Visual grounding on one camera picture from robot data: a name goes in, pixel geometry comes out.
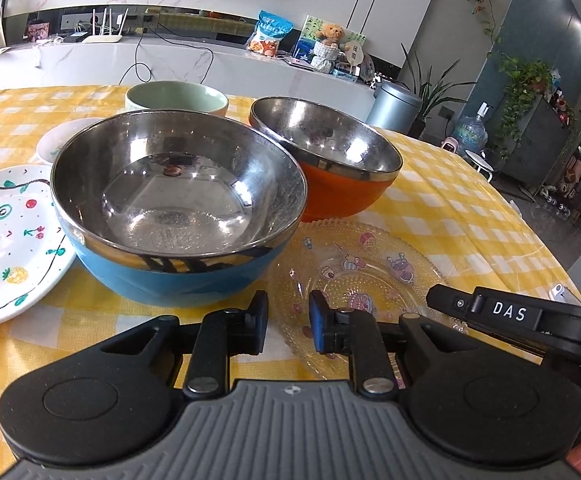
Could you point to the green ceramic bowl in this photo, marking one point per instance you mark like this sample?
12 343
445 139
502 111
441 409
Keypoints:
176 95

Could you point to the teddy bear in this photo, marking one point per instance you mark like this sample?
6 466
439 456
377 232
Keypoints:
329 36

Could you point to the yellow checked tablecloth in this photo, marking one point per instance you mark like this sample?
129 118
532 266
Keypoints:
438 204

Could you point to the water dispenser bottle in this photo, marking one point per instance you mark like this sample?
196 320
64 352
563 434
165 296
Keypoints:
470 133

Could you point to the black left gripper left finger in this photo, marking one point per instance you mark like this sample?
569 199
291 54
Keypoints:
222 335

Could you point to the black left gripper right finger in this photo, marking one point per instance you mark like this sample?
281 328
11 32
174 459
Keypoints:
354 334

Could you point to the small white sticker plate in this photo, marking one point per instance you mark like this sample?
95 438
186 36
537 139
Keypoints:
53 141

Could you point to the white fruit-pattern plate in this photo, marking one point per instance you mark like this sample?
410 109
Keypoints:
35 252

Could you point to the grey metal trash bin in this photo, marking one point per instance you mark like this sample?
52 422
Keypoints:
395 107

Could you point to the white marble tv cabinet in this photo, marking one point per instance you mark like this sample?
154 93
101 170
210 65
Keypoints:
233 71

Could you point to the white wifi router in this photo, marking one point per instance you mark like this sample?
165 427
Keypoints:
110 31

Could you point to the blue steel-lined bowl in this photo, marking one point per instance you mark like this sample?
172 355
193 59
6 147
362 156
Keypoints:
176 209

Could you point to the blue snack bag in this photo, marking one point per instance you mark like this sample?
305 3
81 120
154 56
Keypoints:
269 32

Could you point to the clear glass cartoon plate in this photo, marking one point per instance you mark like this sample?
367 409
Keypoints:
355 266

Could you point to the potted green plant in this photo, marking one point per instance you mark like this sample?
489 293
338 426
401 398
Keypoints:
431 92

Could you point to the orange steel-lined bowl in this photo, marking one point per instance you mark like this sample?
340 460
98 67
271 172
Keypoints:
348 165

